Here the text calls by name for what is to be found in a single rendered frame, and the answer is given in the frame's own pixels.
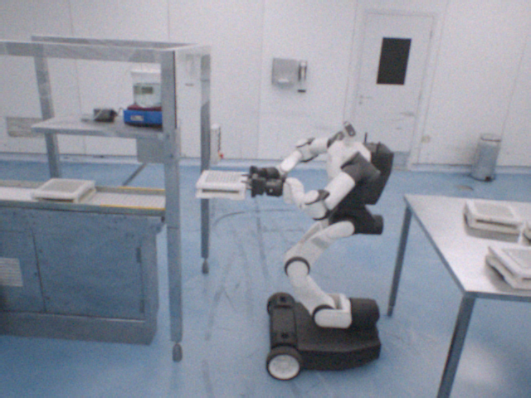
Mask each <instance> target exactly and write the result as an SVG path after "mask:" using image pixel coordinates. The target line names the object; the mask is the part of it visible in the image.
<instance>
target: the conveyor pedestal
mask: <svg viewBox="0 0 531 398"><path fill-rule="evenodd" d="M33 231H34V232H24V227H23V226H11V225H0V336H9V337H34V338H45V339H59V340H71V341H85V342H109V343H122V344H134V345H147V346H149V345H150V343H151V342H152V339H153V336H154V333H155V331H157V329H158V323H157V313H158V310H159V308H160V303H159V286H158V249H157V234H149V233H134V239H133V238H126V234H125V232H121V231H94V230H80V229H66V228H52V227H39V226H33Z"/></svg>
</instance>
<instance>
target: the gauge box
mask: <svg viewBox="0 0 531 398"><path fill-rule="evenodd" d="M135 140H136V155H137V162H138V163H164V158H163V145H162V144H161V143H160V142H159V141H154V140H153V139H137V138H136V139H135ZM178 141H179V162H180V161H181V159H182V147H181V126H180V129H179V131H178Z"/></svg>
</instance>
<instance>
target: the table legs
mask: <svg viewBox="0 0 531 398"><path fill-rule="evenodd" d="M411 218H412V213H411V212H410V210H409V209H408V207H407V205H406V208H405V212H404V217H403V222H402V231H401V236H400V240H399V246H398V251H397V260H396V265H395V269H394V270H393V275H392V284H391V288H390V294H389V299H388V307H387V314H388V316H392V311H393V306H395V305H396V301H397V291H398V287H399V283H400V278H401V272H402V265H403V261H404V255H405V250H406V246H407V237H408V232H409V228H410V222H411ZM475 301H476V298H464V296H463V295H462V299H461V302H460V307H459V311H458V314H457V319H456V322H455V328H454V332H453V336H452V339H451V345H450V349H449V352H448V356H447V359H446V362H445V365H444V369H443V373H442V377H441V383H440V386H439V391H438V393H437V397H436V398H450V396H451V391H452V387H453V383H454V380H455V374H456V372H457V367H458V364H459V361H460V355H461V351H462V348H463V345H464V342H465V340H466V336H467V332H468V328H469V326H470V320H471V317H472V313H473V309H474V306H475Z"/></svg>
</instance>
